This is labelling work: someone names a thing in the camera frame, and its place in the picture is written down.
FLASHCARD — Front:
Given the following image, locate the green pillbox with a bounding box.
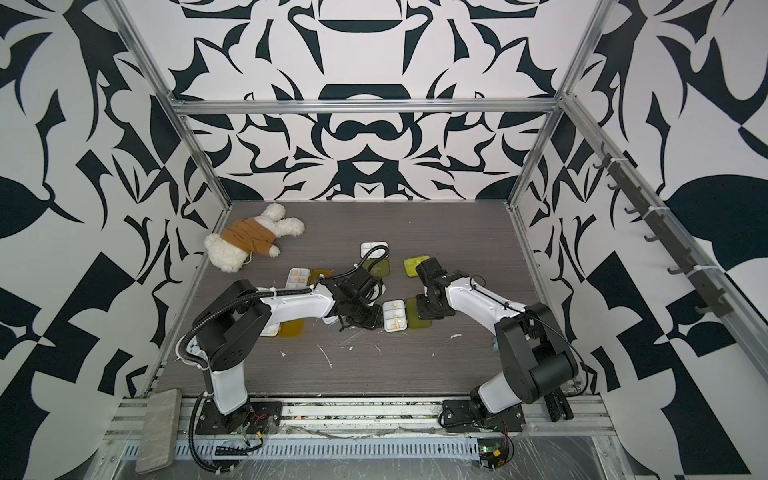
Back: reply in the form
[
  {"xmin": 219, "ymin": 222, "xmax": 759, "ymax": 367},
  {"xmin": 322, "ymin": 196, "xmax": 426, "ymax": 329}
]
[
  {"xmin": 382, "ymin": 298, "xmax": 432, "ymax": 333},
  {"xmin": 360, "ymin": 242, "xmax": 390, "ymax": 278},
  {"xmin": 403, "ymin": 255, "xmax": 429, "ymax": 278}
]

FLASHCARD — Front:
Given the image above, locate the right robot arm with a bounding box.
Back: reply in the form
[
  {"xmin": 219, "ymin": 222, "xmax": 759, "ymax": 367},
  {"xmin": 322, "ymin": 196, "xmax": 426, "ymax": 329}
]
[{"xmin": 416, "ymin": 258, "xmax": 579, "ymax": 420}]

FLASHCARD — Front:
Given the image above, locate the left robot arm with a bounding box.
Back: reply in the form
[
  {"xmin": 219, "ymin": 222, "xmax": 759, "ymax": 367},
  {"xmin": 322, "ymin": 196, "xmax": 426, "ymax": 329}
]
[{"xmin": 175, "ymin": 266, "xmax": 385, "ymax": 416}]

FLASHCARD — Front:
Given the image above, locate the clear lid pillbox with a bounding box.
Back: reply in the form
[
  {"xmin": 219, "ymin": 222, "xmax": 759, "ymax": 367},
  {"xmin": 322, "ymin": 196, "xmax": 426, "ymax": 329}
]
[{"xmin": 322, "ymin": 316, "xmax": 363, "ymax": 347}]

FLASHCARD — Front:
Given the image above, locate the yellow pillbox far left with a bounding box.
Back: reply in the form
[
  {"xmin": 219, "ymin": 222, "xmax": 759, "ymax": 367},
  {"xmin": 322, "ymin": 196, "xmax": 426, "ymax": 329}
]
[{"xmin": 285, "ymin": 268, "xmax": 332, "ymax": 289}]

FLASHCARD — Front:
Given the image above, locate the yellow pillbox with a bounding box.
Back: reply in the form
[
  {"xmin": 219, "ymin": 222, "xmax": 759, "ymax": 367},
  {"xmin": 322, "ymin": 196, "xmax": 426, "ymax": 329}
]
[
  {"xmin": 285, "ymin": 268, "xmax": 332, "ymax": 289},
  {"xmin": 260, "ymin": 319, "xmax": 305, "ymax": 338}
]

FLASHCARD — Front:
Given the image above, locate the yellow pillbox near left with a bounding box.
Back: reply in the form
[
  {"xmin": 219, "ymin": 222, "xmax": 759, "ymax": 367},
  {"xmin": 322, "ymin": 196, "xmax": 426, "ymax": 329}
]
[{"xmin": 260, "ymin": 319, "xmax": 305, "ymax": 338}]

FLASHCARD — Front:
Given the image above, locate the white plush bunny toy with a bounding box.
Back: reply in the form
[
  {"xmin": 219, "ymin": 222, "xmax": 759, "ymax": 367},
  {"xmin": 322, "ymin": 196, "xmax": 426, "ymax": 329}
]
[{"xmin": 204, "ymin": 203, "xmax": 305, "ymax": 273}]

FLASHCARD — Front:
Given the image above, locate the green circuit board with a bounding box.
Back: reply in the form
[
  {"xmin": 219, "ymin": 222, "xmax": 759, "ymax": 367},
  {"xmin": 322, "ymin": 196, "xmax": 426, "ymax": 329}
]
[{"xmin": 478, "ymin": 438, "xmax": 515, "ymax": 471}]

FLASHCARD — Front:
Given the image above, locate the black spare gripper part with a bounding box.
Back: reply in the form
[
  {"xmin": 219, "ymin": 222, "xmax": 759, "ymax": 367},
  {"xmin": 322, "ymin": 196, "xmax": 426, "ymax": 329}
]
[{"xmin": 544, "ymin": 388, "xmax": 574, "ymax": 422}]

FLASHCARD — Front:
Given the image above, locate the grey sponge block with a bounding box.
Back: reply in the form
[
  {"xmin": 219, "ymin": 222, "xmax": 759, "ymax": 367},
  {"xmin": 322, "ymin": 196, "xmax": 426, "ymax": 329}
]
[{"xmin": 135, "ymin": 389, "xmax": 182, "ymax": 475}]

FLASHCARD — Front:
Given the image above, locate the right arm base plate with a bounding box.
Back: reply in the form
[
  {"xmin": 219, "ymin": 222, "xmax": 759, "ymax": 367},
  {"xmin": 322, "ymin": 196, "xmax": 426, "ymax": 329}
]
[{"xmin": 437, "ymin": 400, "xmax": 525, "ymax": 433}]

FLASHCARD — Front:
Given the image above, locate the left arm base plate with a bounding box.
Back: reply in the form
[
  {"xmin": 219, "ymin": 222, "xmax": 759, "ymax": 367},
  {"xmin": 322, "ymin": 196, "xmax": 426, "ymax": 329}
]
[{"xmin": 194, "ymin": 400, "xmax": 283, "ymax": 435}]

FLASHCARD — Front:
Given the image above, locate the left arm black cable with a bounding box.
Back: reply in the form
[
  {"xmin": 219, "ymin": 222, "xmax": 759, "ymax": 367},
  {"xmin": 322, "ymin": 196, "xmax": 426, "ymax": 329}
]
[{"xmin": 187, "ymin": 392, "xmax": 265, "ymax": 475}]

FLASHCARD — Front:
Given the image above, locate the wall hook rack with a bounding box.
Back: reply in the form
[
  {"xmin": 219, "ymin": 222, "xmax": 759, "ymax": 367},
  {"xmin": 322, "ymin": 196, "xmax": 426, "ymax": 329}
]
[{"xmin": 595, "ymin": 153, "xmax": 734, "ymax": 318}]

